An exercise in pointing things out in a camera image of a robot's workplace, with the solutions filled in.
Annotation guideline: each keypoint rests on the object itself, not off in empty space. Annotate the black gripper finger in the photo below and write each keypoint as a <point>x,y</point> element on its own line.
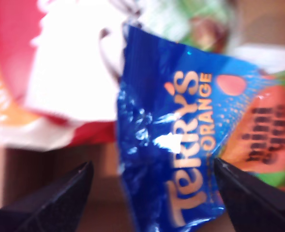
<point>253,205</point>
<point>60,205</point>

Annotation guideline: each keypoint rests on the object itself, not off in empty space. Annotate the blue Terry's orange egg bag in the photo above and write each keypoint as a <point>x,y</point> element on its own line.
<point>156,96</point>

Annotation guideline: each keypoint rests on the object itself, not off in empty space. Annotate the red cream Maltesers egg bag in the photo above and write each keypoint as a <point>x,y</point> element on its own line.
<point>9,48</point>

